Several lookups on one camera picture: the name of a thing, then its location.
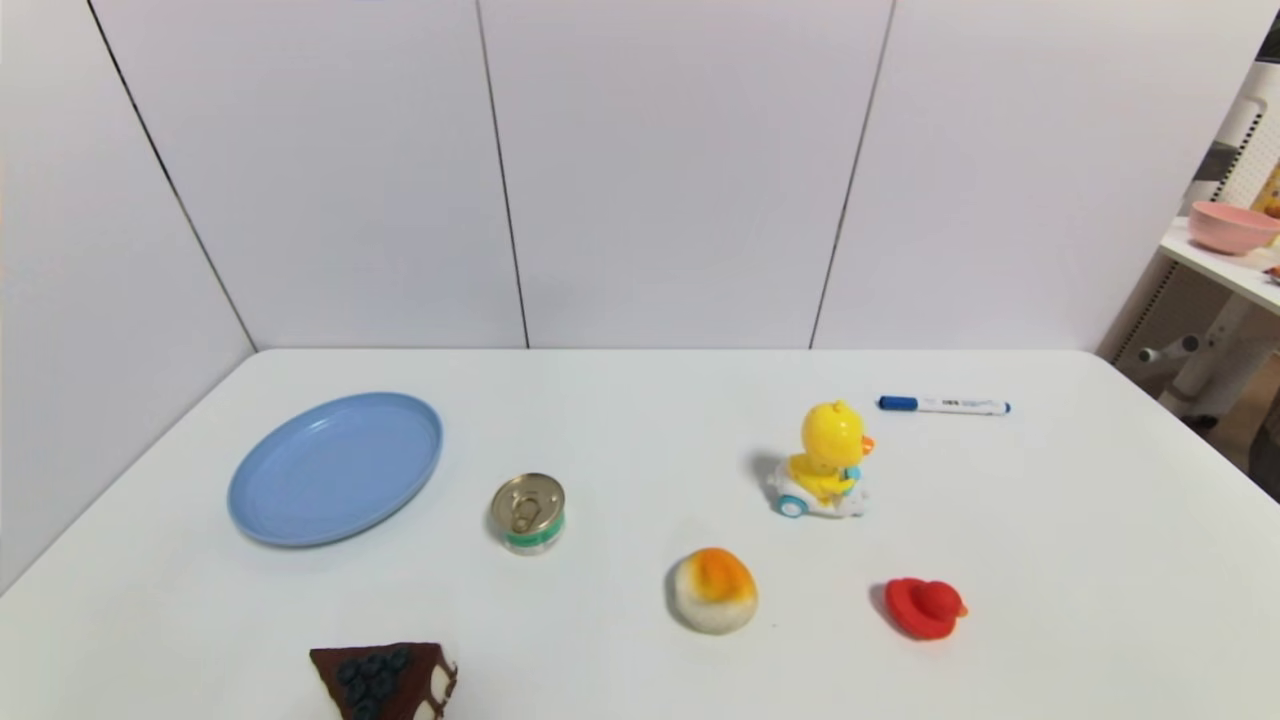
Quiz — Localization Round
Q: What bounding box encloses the yellow duck toy car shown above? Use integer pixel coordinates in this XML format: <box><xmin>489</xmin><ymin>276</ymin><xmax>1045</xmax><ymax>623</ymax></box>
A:
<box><xmin>766</xmin><ymin>400</ymin><xmax>877</xmax><ymax>520</ymax></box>

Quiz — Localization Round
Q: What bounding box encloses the blue plastic plate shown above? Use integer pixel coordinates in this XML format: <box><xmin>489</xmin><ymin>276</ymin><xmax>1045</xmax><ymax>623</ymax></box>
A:
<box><xmin>227</xmin><ymin>391</ymin><xmax>444</xmax><ymax>548</ymax></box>

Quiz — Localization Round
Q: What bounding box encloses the small tin can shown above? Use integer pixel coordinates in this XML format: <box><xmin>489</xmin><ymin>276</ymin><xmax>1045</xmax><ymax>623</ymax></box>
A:
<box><xmin>489</xmin><ymin>473</ymin><xmax>567</xmax><ymax>556</ymax></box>

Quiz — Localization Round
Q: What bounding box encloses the white orange bun toy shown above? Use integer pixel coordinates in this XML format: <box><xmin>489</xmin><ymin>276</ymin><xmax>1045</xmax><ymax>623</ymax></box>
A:
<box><xmin>667</xmin><ymin>547</ymin><xmax>759</xmax><ymax>636</ymax></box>

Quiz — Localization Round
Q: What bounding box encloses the blue whiteboard marker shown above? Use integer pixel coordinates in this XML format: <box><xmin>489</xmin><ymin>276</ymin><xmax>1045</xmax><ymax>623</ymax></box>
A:
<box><xmin>878</xmin><ymin>395</ymin><xmax>1012</xmax><ymax>416</ymax></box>

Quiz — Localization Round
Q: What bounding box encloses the red rubber duck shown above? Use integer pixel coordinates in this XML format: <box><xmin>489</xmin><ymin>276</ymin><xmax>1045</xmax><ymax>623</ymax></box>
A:
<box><xmin>884</xmin><ymin>577</ymin><xmax>969</xmax><ymax>642</ymax></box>

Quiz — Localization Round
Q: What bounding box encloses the chocolate blueberry cake slice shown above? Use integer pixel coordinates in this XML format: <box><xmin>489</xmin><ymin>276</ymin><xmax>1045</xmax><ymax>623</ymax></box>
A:
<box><xmin>309</xmin><ymin>642</ymin><xmax>459</xmax><ymax>720</ymax></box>

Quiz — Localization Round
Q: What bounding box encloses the white side table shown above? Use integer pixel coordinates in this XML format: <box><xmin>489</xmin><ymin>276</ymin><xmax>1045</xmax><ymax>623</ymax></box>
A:
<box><xmin>1160</xmin><ymin>218</ymin><xmax>1280</xmax><ymax>316</ymax></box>

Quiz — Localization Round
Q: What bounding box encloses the pink bowl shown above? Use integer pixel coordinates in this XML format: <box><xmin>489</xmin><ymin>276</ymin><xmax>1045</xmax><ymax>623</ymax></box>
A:
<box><xmin>1188</xmin><ymin>200</ymin><xmax>1280</xmax><ymax>256</ymax></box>

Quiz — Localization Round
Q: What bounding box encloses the white pegboard panel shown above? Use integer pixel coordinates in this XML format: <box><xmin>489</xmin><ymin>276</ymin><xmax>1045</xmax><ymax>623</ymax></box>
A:
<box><xmin>1180</xmin><ymin>62</ymin><xmax>1280</xmax><ymax>216</ymax></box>

